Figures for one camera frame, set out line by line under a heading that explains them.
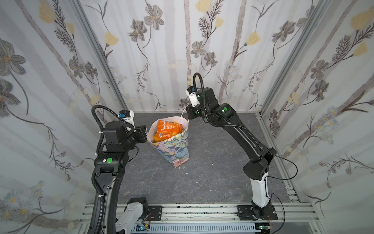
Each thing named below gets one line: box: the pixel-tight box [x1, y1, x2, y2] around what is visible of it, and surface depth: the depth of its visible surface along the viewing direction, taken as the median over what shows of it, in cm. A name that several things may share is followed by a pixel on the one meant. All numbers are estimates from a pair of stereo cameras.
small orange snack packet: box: [153, 119, 183, 142], surface depth 81 cm
